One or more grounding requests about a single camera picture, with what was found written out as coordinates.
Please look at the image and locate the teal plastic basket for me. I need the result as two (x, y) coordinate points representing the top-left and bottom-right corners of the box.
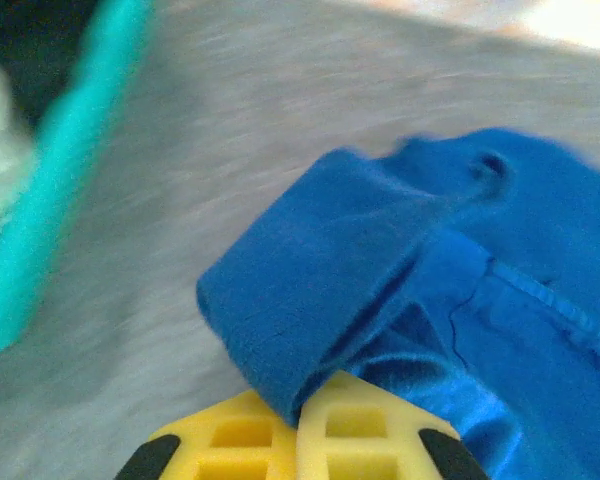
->
(0, 0), (157, 365)

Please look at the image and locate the blue printed t-shirt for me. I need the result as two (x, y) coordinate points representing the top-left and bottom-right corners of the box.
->
(195, 127), (600, 480)

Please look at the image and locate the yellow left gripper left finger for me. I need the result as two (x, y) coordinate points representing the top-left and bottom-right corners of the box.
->
(113, 389), (299, 480)

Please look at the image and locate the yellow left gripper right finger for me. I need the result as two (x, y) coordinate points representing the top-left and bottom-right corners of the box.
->
(296, 369), (492, 480)

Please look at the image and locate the black crumpled t-shirt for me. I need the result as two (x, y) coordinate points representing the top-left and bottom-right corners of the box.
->
(0, 0), (104, 129)

